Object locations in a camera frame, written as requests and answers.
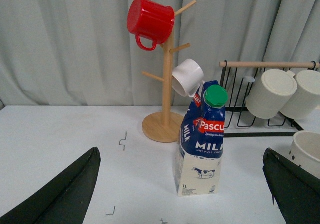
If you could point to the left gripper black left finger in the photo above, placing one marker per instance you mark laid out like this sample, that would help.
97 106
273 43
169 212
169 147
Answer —
63 200

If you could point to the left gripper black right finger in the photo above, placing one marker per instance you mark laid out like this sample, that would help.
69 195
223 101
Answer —
296 191

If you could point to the cream mug black handle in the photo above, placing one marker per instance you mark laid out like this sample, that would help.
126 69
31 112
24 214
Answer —
305 151

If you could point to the blue milk carton green cap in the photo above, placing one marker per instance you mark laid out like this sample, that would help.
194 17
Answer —
200 146

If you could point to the cream mug right on rack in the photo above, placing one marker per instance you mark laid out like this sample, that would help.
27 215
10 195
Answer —
306 97

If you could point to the cream mug on rack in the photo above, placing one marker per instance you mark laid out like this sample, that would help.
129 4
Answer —
306 97
271 92

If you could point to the cream mug left on rack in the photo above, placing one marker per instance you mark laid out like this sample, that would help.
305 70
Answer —
271 92

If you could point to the wooden mug tree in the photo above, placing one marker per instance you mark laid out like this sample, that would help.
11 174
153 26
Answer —
164 126

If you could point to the grey curtain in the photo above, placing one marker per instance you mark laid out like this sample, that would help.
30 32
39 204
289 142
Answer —
79 52

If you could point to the white enamel mug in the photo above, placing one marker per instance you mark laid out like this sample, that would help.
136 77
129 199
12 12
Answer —
187 78

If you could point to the red enamel mug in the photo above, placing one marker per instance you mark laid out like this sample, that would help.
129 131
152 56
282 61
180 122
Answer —
151 23

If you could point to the black wire mug rack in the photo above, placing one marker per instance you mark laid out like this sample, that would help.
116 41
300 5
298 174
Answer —
238 78

